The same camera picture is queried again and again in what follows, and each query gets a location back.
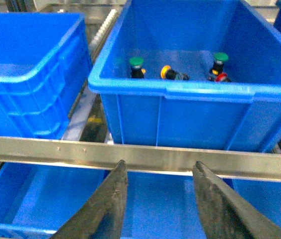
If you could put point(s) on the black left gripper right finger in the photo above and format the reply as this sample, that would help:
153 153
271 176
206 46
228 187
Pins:
224 214

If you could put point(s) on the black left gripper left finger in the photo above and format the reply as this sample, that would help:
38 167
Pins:
102 216

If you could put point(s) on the blue bin with buttons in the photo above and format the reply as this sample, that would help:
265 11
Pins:
241 115

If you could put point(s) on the lower shelf blue bin right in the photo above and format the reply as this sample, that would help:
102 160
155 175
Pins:
263 195

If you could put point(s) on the shelf blue bin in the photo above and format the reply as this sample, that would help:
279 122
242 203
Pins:
263 195
36 200
161 207

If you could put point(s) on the lower shelf blue bin middle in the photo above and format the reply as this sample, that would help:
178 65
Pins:
161 207

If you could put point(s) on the metal front shelf beam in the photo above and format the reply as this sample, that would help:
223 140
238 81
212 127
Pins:
149 159

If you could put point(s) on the lower shelf blue bin left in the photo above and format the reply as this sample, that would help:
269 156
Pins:
36 200

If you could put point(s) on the red button lying down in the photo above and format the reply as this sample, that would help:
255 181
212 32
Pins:
222 77

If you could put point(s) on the green button left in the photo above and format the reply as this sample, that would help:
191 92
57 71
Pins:
137 71

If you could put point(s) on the green button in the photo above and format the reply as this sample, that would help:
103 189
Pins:
220 58
137 71

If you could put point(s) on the yellow button lying down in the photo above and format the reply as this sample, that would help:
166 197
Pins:
168 73

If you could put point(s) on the green button right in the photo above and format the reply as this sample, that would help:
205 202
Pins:
220 58

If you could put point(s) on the blue bin far left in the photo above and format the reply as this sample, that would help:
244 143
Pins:
44 62

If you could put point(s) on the white roller track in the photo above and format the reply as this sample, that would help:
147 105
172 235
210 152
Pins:
101 31

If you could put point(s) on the metal divider rail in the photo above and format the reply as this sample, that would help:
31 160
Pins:
84 102

